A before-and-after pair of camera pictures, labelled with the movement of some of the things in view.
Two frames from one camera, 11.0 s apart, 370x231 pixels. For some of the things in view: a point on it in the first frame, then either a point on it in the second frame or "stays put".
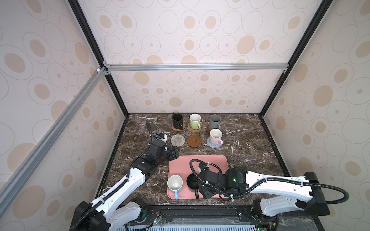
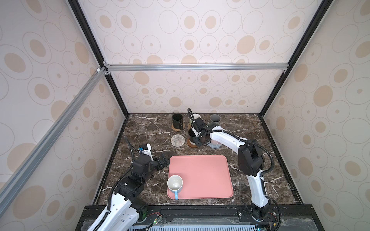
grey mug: x=214 y=121 stays put
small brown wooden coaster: x=194 y=141 stays put
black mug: x=178 y=121 stays put
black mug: x=192 y=182 to x=191 y=133
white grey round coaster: x=178 y=140 stays put
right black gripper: x=204 y=195 to x=195 y=140
